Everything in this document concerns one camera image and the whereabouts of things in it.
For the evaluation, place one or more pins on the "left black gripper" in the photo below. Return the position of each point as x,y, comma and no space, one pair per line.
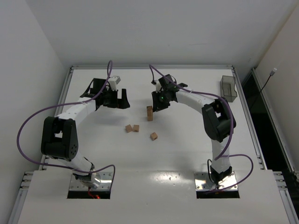
116,99

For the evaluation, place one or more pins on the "long dark wood block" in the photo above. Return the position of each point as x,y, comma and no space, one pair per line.
150,116

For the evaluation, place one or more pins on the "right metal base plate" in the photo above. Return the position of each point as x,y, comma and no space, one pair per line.
203,183

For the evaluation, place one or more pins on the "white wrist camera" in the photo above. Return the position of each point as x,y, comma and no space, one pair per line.
113,82
158,87

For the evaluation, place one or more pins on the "light wood cube with letter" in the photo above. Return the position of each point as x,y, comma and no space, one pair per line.
136,128

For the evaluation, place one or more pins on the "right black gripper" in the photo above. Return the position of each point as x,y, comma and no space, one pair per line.
159,102

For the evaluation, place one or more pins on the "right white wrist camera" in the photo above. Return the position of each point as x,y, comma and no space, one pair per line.
158,87

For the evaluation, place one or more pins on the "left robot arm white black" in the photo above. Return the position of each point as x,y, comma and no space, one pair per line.
60,139

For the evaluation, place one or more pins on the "metal base plate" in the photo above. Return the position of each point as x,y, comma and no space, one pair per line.
203,183
100,181

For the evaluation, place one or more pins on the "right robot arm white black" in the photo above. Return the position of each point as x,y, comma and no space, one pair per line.
217,119

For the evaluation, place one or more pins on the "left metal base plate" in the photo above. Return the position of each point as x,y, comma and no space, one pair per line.
100,181

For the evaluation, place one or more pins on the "grey translucent plastic bin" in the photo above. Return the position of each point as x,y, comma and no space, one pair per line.
227,88

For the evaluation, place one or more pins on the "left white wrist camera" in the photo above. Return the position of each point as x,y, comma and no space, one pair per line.
113,82

